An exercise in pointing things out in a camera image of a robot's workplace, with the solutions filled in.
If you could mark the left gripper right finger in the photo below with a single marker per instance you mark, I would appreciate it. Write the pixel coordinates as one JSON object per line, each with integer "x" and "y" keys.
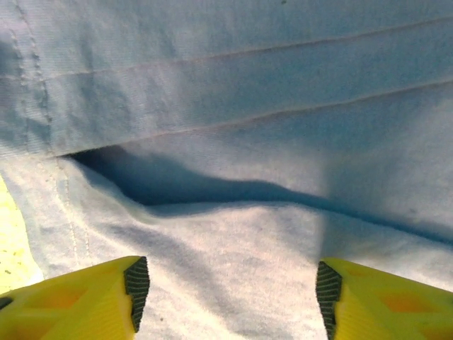
{"x": 389, "y": 304}

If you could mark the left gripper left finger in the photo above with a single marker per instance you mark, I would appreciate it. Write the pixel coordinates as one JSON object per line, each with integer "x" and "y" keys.
{"x": 78, "y": 304}

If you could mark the purple t-shirt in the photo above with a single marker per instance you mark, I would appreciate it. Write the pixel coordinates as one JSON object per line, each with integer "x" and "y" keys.
{"x": 226, "y": 106}

